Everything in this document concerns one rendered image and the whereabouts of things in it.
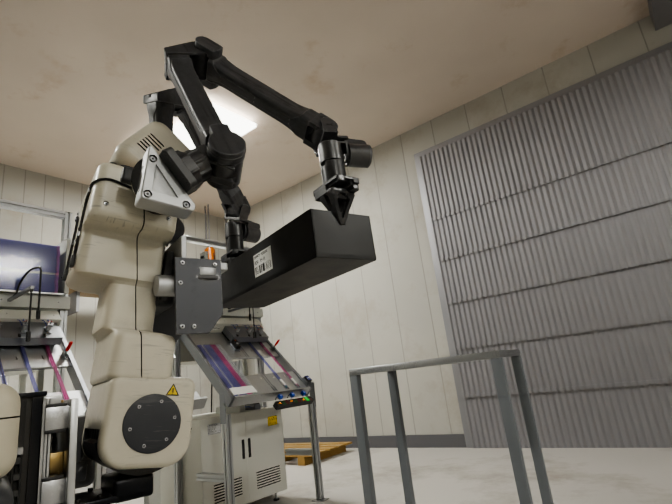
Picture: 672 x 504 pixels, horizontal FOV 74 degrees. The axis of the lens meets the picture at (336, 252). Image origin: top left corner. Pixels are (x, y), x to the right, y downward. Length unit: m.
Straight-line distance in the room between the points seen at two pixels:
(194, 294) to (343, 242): 0.34
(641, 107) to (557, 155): 0.71
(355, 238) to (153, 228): 0.44
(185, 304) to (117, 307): 0.13
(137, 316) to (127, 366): 0.11
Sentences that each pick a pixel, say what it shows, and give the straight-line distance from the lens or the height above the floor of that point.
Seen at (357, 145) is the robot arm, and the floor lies 1.29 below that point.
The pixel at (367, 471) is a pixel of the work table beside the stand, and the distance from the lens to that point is 2.21.
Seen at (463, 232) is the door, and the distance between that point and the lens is 4.71.
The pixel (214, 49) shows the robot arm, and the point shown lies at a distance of 1.26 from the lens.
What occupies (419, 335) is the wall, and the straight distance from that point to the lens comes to 4.89.
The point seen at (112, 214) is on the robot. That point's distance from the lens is 0.98.
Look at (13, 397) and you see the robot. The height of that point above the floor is 0.79.
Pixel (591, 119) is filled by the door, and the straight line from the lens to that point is 4.68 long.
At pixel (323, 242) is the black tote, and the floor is 1.05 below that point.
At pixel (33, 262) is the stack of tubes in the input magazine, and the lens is 2.90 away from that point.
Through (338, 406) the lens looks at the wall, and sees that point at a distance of 5.55.
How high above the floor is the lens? 0.76
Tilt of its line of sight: 16 degrees up
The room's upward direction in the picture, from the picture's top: 7 degrees counter-clockwise
